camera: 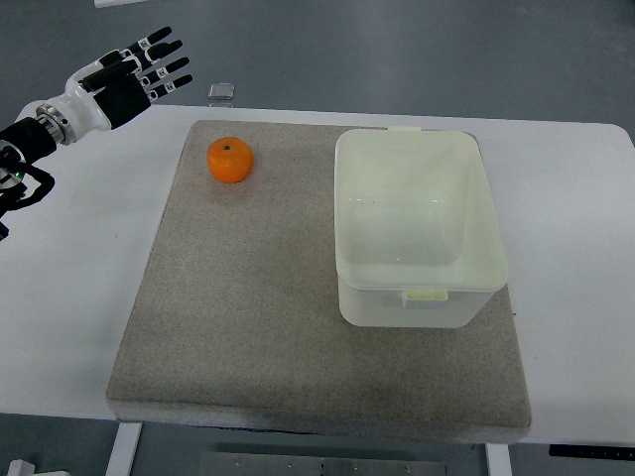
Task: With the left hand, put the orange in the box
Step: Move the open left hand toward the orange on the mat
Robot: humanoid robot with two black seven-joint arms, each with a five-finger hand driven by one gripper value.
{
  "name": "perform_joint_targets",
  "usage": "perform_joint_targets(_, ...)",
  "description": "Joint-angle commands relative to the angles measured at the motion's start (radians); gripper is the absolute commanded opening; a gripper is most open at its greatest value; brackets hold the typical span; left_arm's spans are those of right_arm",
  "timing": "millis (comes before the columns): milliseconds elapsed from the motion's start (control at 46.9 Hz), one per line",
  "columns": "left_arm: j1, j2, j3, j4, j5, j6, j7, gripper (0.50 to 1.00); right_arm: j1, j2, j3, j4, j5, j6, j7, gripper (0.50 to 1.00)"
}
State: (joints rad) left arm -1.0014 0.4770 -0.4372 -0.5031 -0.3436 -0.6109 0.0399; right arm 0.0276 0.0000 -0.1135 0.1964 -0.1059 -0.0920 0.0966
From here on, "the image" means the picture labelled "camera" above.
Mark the grey metal base plate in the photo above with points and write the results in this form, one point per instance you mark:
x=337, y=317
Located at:
x=275, y=459

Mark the white object top edge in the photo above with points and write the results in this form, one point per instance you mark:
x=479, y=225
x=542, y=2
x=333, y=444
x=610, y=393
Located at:
x=114, y=3

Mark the white table leg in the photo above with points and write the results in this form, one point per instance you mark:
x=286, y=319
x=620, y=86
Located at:
x=498, y=460
x=124, y=449

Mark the grey felt mat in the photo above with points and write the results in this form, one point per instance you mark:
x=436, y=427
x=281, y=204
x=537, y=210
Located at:
x=237, y=324

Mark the translucent white plastic box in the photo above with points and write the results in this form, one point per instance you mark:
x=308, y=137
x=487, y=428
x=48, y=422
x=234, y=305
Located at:
x=416, y=236

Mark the white right table leg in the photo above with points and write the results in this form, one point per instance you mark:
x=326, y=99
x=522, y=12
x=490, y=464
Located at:
x=498, y=460

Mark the white object on floor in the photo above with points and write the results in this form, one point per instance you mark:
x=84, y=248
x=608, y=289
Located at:
x=21, y=468

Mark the black table control panel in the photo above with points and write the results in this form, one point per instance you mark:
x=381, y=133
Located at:
x=618, y=453

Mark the white left table leg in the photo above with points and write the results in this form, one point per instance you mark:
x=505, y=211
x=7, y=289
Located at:
x=124, y=449

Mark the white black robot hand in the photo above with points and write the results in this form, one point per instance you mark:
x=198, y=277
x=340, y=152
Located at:
x=105, y=95

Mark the small grey floor plate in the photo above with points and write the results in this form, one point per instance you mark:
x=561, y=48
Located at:
x=221, y=92

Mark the orange fruit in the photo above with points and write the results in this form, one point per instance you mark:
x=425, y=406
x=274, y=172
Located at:
x=229, y=159

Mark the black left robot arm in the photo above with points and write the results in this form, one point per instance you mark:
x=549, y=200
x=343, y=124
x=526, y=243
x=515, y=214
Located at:
x=27, y=141

